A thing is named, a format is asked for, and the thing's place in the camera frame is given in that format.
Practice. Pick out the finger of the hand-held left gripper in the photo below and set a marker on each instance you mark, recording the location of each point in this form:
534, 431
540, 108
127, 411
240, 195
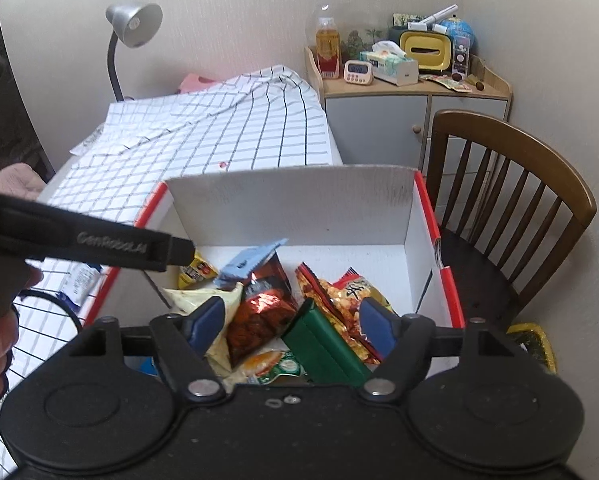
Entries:
174, 252

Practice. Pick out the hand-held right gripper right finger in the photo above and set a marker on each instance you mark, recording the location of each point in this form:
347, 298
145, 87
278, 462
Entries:
377, 327

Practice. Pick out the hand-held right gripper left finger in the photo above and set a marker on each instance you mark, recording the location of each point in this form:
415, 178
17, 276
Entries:
207, 322

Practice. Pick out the light blue snack packet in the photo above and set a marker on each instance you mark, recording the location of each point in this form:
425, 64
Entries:
249, 262

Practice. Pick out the red cardboard box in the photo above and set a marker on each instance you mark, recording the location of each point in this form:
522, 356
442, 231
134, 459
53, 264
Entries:
304, 210

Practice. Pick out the person's left hand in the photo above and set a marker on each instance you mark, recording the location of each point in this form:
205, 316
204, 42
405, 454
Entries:
1, 332

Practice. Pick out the cream yellow snack packet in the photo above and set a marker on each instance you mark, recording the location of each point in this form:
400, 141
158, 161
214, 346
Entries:
189, 300

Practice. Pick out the yellow triangular snack packet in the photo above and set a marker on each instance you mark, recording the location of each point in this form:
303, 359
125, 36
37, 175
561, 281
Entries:
197, 272

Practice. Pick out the red orange snack bag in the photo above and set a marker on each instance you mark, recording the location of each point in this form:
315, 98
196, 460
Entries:
337, 300

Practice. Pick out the red foil snack packet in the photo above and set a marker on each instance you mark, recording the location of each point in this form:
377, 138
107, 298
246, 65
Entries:
259, 310

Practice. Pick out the blue white snack packet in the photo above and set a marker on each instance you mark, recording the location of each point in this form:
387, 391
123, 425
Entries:
81, 285

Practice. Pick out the pink cushion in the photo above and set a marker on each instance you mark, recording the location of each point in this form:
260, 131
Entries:
21, 182

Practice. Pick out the green white snack packet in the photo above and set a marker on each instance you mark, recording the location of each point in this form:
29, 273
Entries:
272, 367

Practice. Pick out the printed paper sheet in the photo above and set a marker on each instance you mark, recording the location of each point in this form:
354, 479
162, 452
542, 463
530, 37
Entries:
86, 142

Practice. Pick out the brown wooden chair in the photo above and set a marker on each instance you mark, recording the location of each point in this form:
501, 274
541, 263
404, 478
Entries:
499, 270

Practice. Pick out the white checkered tablecloth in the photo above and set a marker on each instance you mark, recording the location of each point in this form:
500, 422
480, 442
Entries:
254, 125

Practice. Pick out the gold foil packet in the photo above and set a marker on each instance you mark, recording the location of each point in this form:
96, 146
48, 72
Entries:
534, 347

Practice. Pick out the pink cloth item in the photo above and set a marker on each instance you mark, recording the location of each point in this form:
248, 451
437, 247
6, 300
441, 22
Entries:
197, 84

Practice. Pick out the wooden corner cabinet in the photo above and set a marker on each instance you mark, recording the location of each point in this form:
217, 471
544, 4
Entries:
379, 120

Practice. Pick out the grey desk lamp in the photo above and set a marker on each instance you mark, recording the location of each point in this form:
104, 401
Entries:
132, 22

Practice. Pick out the yellow drink bottle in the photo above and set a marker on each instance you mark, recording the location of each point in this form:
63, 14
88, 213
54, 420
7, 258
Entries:
328, 50

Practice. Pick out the small flat snack packets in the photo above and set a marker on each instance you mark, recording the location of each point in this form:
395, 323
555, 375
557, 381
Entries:
447, 82

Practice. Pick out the white digital timer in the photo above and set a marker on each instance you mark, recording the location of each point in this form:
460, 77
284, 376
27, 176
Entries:
358, 72

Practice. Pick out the green white tissue box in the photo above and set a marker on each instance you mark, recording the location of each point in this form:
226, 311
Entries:
392, 65

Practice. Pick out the yellow tissue holder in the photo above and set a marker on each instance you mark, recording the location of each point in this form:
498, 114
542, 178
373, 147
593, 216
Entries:
427, 52

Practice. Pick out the clear button card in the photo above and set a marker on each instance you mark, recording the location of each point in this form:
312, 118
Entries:
462, 55

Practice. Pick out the blue globe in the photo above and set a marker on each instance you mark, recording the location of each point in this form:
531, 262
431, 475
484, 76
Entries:
458, 30

